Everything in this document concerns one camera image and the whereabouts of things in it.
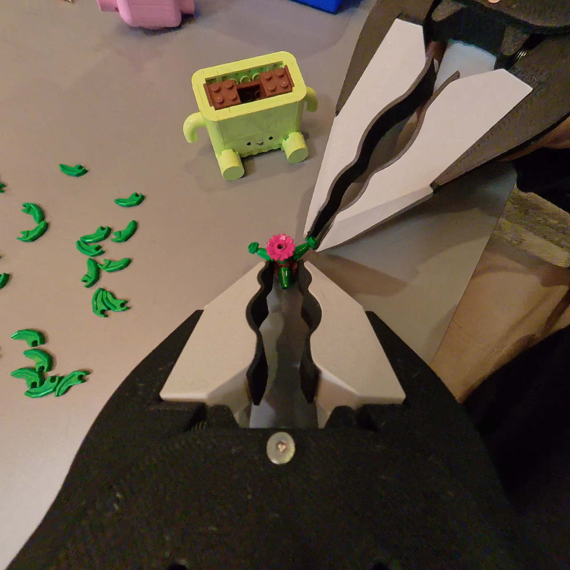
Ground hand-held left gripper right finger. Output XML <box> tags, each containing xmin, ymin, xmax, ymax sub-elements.
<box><xmin>297</xmin><ymin>261</ymin><xmax>407</xmax><ymax>423</ymax></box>

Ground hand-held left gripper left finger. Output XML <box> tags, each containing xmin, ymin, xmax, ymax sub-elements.
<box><xmin>159</xmin><ymin>261</ymin><xmax>269</xmax><ymax>427</ymax></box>

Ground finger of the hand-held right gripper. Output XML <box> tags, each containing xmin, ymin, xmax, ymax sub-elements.
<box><xmin>303</xmin><ymin>18</ymin><xmax>439</xmax><ymax>240</ymax></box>
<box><xmin>314</xmin><ymin>68</ymin><xmax>533</xmax><ymax>253</ymax></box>

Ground pink toy brick flower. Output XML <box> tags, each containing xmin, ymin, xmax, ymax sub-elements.
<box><xmin>248</xmin><ymin>234</ymin><xmax>308</xmax><ymax>290</ymax></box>

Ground person's right hand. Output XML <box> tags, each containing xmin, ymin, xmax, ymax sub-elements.
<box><xmin>512</xmin><ymin>117</ymin><xmax>570</xmax><ymax>161</ymax></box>

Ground labelled blue plastic bin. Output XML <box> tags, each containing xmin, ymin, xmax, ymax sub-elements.
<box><xmin>289</xmin><ymin>0</ymin><xmax>362</xmax><ymax>15</ymax></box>

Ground scattered green toy leaves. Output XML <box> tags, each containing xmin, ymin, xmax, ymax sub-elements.
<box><xmin>0</xmin><ymin>163</ymin><xmax>145</xmax><ymax>398</ymax></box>

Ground lime green toy brick pot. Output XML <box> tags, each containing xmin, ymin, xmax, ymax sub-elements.
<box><xmin>183</xmin><ymin>52</ymin><xmax>319</xmax><ymax>181</ymax></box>

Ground lilac toy brick plant pot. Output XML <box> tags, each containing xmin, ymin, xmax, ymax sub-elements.
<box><xmin>96</xmin><ymin>0</ymin><xmax>196</xmax><ymax>29</ymax></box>

